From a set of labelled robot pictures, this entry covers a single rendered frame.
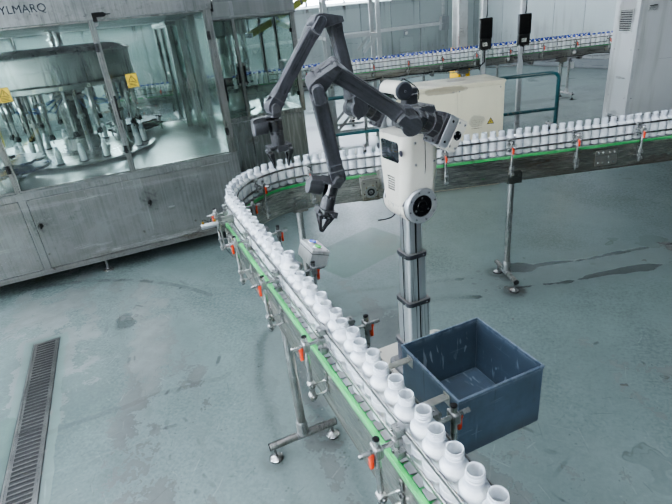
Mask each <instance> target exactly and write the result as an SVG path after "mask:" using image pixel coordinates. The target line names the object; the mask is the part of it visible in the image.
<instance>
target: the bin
mask: <svg viewBox="0 0 672 504"><path fill-rule="evenodd" d="M401 348H402V359H400V360H398V361H395V362H392V363H390V364H388V366H389V369H390V370H391V369H394V368H397V367H399V366H402V365H403V379H404V384H405V386H406V388H407V389H410V390H412V391H413V392H414V396H415V398H416V399H417V400H418V401H419V402H420V403H426V404H428V405H430V406H431V407H433V406H435V407H436V408H437V409H438V411H439V412H441V414H442V416H441V418H444V417H446V416H447V408H450V404H451V403H453V402H454V403H457V405H458V407H457V411H460V410H462V409H464V408H467V407H469V408H470V409H471V412H469V413H466V414H464V415H463V419H462V429H460V430H458V429H457V441H458V442H460V443H462V444H463V446H464V450H465V453H466V454H468V453H470V452H472V451H474V450H476V449H478V448H480V447H483V446H485V445H487V444H489V443H491V442H493V441H495V440H497V439H499V438H501V437H504V436H506V435H508V434H510V433H512V432H514V431H516V430H518V429H520V428H522V427H525V426H527V425H529V424H531V423H533V422H535V421H537V420H538V414H539V404H540V394H541V384H542V374H543V368H545V365H544V364H542V363H541V362H540V361H538V360H537V359H535V358H534V357H533V356H531V355H530V354H528V353H527V352H526V351H524V350H523V349H521V348H520V347H519V346H517V345H516V344H515V343H513V342H512V341H510V340H509V339H508V338H506V337H505V336H503V335H502V334H501V333H499V332H498V331H496V330H495V329H494V328H492V327H491V326H489V325H488V324H487V323H485V322H484V321H482V320H481V319H480V318H478V317H475V318H472V319H470V320H467V321H464V322H462V323H459V324H456V325H453V326H451V327H448V328H445V329H442V330H440V331H437V332H434V333H432V334H429V335H426V336H423V337H421V338H418V339H415V340H412V341H410V342H407V343H404V344H402V345H401Z"/></svg>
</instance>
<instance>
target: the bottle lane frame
mask: <svg viewBox="0 0 672 504"><path fill-rule="evenodd" d="M227 228H228V231H229V234H230V235H231V237H232V236H236V240H237V242H238V241H241V240H240V239H239V237H238V236H237V235H236V234H235V232H234V231H233V230H232V228H231V227H230V226H227ZM238 251H239V256H240V261H241V266H242V269H243V270H247V269H249V268H250V266H249V262H250V263H251V267H252V269H251V270H249V271H246V272H244V273H245V274H246V276H247V277H248V278H250V277H251V271H252V272H253V278H251V279H249V281H250V282H251V284H252V285H256V284H259V280H260V277H259V276H260V275H264V280H265V281H270V280H269V279H268V278H267V276H266V275H265V274H264V273H265V272H263V271H262V269H261V268H260V267H259V265H258V264H257V263H256V261H255V260H254V259H253V257H252V256H251V254H250V253H249V252H248V251H247V250H246V249H245V246H244V245H243V243H240V244H238ZM266 291H267V297H268V300H269V302H270V304H271V307H272V313H273V315H275V314H278V313H280V310H279V305H280V306H281V309H282V314H280V315H278V316H275V317H273V318H274V320H275V321H276V323H277V324H278V323H281V318H280V317H281V315H282V316H283V320H284V323H282V324H281V325H278V326H279V328H280V329H281V331H282V332H283V334H284V335H285V337H286V339H287V340H288V342H289V343H290V345H291V346H292V348H294V347H296V346H299V345H301V344H300V340H302V339H301V336H302V335H307V341H308V342H311V341H313V340H312V339H311V337H310V336H309V334H308V333H307V332H306V330H305V329H306V328H303V326H302V325H301V324H302V323H300V322H299V321H298V318H296V317H295V315H294V313H293V312H292V311H291V309H290V308H289V307H288V306H287V304H286V303H285V301H284V300H285V299H284V300H283V299H282V297H281V295H280V294H279V293H277V292H276V290H275V289H274V286H273V285H272V283H271V284H267V289H266ZM318 346H319V345H318ZM318 346H316V344H315V345H312V346H310V352H309V356H310V363H311V369H312V376H313V380H314V381H315V382H318V381H321V380H323V379H325V378H324V374H323V373H324V370H325V371H326V372H327V377H328V381H327V380H326V382H327V383H328V385H329V392H326V393H324V394H322V395H323V397H324V398H325V400H326V401H327V403H328V404H329V406H330V407H331V409H332V411H333V412H334V414H335V415H336V417H337V418H338V420H339V422H340V423H341V425H342V426H343V428H344V429H345V431H346V433H347V434H348V436H349V437H350V439H351V440H352V442H353V444H354V445H355V447H356V448H357V450H358V451H359V453H360V454H362V453H364V452H366V451H368V450H370V442H371V441H372V437H373V436H378V437H379V438H380V445H382V444H384V443H387V442H389V441H390V440H388V441H385V440H384V438H383V437H382V436H381V434H380V432H381V431H383V430H380V431H378V430H377V429H376V427H375V426H374V424H373V422H374V421H376V420H374V421H371V420H370V419H369V418H368V416H367V415H366V413H367V412H369V411H367V412H364V411H363V409H362V408H361V406H360V404H361V403H363V402H361V403H358V402H357V401H356V400H355V398H354V395H356V394H354V395H352V394H351V393H350V391H349V390H348V387H350V386H348V387H346V386H345V384H344V383H343V382H342V380H343V379H340V377H339V376H338V375H337V372H335V371H334V369H333V368H332V365H330V364H329V362H328V361H327V358H325V357H324V355H322V354H321V353H320V351H318ZM325 384H326V383H325V381H324V382H322V383H320V384H317V385H316V386H317V387H318V389H319V390H320V392H322V391H325V390H326V386H325ZM391 450H392V449H391V448H387V449H385V450H384V458H383V459H381V463H382V475H383V487H384V491H385V492H386V494H388V493H390V492H392V491H395V490H397V489H399V485H398V478H400V479H401V480H402V482H403V487H404V492H402V491H401V492H402V494H403V495H404V504H432V503H433V502H435V501H436V500H437V499H436V500H433V501H428V499H427V498H426V496H425V495H424V494H423V492H422V489H424V488H425V487H422V488H419V487H418V485H417V484H416V483H415V481H414V480H413V476H415V475H416V474H413V475H410V474H409V473H408V471H407V470H406V469H405V467H404V464H406V463H407V462H405V463H401V462H400V460H399V461H398V460H397V458H396V457H395V456H394V454H392V452H391ZM388 498H389V500H390V501H391V503H392V504H395V503H397V502H399V501H400V499H399V493H397V494H395V495H392V496H390V497H388Z"/></svg>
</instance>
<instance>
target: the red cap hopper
mask: <svg viewBox="0 0 672 504"><path fill-rule="evenodd" d="M326 1H334V0H318V3H319V13H327V9H326ZM374 1H375V18H376V32H374V22H373V6H372V0H368V10H369V26H370V32H366V33H357V34H348V35H344V36H345V39H349V38H358V37H366V38H365V40H364V41H363V42H362V44H361V45H360V46H359V48H358V49H357V50H358V51H360V49H361V48H362V47H363V46H364V44H365V43H366V42H367V40H368V39H369V38H370V43H369V44H368V45H367V47H366V48H365V49H364V51H363V52H364V53H366V52H367V50H368V49H369V48H370V46H371V57H372V58H373V61H374V62H375V58H376V56H375V40H376V39H377V52H378V61H380V57H382V43H381V25H380V7H379V0H374ZM322 42H323V52H324V61H325V60H327V59H328V58H329V57H331V50H330V46H332V45H331V41H330V38H329V35H328V33H327V30H326V28H324V29H323V31H322ZM327 91H328V97H333V96H335V92H334V85H333V88H332V89H330V87H329V88H328V89H327ZM329 107H330V112H331V116H332V121H333V125H334V129H335V134H337V133H346V132H354V131H362V130H365V127H363V128H355V129H347V130H341V129H342V128H343V127H344V126H345V125H353V124H362V123H364V121H356V122H348V120H349V119H350V118H351V116H348V117H347V118H346V120H345V121H344V122H343V123H339V124H338V123H337V122H338V121H339V119H340V118H341V117H342V116H343V114H344V111H342V113H341V114H340V115H339V117H338V118H337V112H336V102H335V100H332V101H329ZM338 126H340V127H339V129H338Z"/></svg>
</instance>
